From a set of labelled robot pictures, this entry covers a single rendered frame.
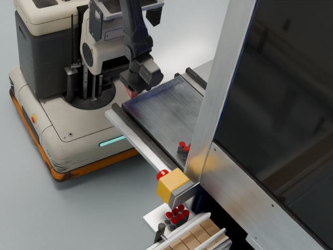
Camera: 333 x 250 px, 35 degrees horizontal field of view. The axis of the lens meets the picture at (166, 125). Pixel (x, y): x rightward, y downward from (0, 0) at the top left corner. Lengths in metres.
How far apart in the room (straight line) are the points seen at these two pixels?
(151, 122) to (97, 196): 0.94
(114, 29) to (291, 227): 1.18
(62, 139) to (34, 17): 0.58
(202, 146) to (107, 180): 1.37
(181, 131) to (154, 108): 0.13
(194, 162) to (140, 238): 1.14
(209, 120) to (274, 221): 0.29
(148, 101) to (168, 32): 1.75
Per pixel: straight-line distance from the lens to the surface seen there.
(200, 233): 1.54
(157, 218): 1.60
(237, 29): 1.15
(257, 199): 1.35
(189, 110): 1.88
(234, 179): 1.38
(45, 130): 2.58
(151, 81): 1.67
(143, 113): 1.84
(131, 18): 1.59
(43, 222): 2.60
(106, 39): 2.20
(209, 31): 3.68
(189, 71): 2.00
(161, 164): 1.71
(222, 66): 1.22
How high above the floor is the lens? 2.23
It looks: 48 degrees down
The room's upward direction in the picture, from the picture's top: 12 degrees clockwise
